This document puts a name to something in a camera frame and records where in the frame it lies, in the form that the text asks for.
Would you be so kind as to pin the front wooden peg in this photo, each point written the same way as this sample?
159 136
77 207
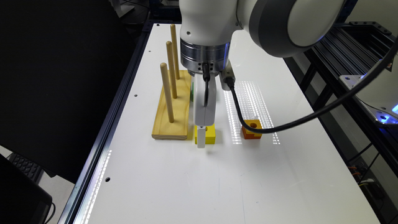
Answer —
167 92

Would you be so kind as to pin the green block with hole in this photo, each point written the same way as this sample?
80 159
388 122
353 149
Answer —
191 92

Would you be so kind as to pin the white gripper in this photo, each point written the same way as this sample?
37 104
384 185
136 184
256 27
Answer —
203 115

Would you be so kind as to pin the yellow block with hole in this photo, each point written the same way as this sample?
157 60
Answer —
210 135

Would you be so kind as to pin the wooden peg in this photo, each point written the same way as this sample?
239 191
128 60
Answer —
170 58
167 92
175 50

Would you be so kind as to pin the black aluminium frame rack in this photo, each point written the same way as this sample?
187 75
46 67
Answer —
348 49

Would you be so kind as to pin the rear wooden peg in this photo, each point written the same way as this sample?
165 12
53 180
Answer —
175 50

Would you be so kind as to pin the black keyboard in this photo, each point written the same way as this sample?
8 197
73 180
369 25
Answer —
27 167

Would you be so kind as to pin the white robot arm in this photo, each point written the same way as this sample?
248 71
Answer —
282 28

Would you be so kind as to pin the black monitor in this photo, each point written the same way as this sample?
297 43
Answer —
22 200

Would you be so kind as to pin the wooden peg board base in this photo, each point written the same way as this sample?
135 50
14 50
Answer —
178 130

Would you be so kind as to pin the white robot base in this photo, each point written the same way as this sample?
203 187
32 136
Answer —
379 98

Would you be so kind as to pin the middle wooden peg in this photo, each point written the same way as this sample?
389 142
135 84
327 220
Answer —
170 58

